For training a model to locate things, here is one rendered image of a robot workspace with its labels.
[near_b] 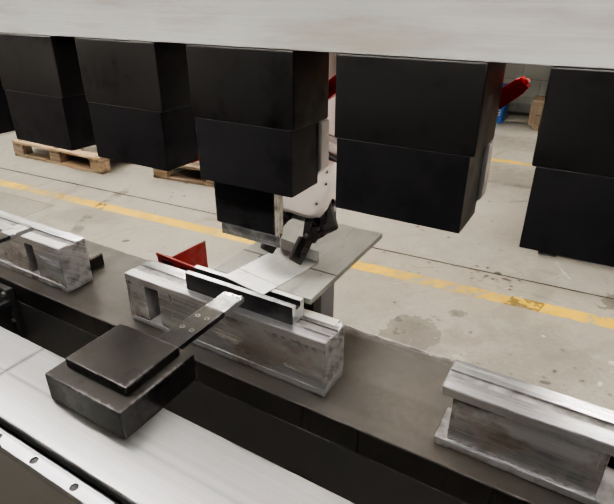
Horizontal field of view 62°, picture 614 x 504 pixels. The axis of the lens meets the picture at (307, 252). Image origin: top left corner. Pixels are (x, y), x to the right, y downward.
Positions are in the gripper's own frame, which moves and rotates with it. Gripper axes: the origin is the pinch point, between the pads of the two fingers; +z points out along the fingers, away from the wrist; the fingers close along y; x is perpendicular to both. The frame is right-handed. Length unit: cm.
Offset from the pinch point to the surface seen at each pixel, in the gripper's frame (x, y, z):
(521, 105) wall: 540, -164, -334
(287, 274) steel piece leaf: -0.5, 3.1, 4.0
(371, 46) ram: -28.1, 21.0, -17.9
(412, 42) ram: -28.0, 25.0, -18.8
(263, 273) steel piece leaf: -2.2, 0.0, 5.4
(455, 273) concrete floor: 211, -45, -43
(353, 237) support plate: 13.4, 3.0, -7.4
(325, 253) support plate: 7.1, 3.0, -2.2
